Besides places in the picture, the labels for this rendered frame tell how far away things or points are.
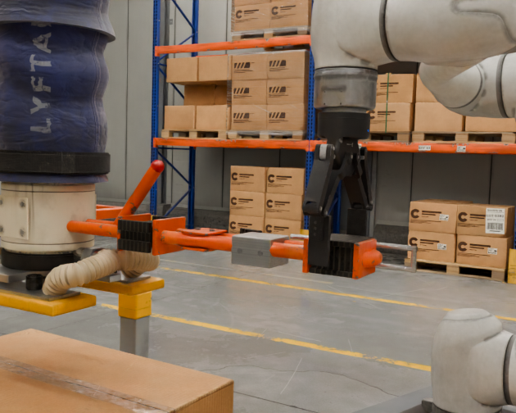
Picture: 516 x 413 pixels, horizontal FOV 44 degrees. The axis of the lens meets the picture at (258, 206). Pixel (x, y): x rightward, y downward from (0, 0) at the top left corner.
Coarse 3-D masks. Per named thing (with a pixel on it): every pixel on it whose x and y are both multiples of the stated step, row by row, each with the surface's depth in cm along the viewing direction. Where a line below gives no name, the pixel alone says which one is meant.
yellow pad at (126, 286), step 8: (120, 272) 129; (96, 280) 124; (120, 280) 122; (128, 280) 122; (136, 280) 124; (144, 280) 124; (152, 280) 125; (160, 280) 126; (96, 288) 123; (104, 288) 122; (112, 288) 121; (120, 288) 120; (128, 288) 119; (136, 288) 120; (144, 288) 122; (152, 288) 124
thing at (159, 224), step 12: (120, 216) 108; (132, 216) 111; (144, 216) 113; (156, 216) 115; (180, 216) 111; (120, 228) 107; (132, 228) 106; (144, 228) 105; (156, 228) 105; (168, 228) 107; (180, 228) 110; (120, 240) 107; (132, 240) 106; (144, 240) 106; (156, 240) 105; (144, 252) 105; (156, 252) 105; (168, 252) 108
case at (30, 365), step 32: (0, 352) 137; (32, 352) 138; (64, 352) 138; (96, 352) 139; (0, 384) 119; (32, 384) 119; (64, 384) 120; (96, 384) 120; (128, 384) 121; (160, 384) 121; (192, 384) 122; (224, 384) 122
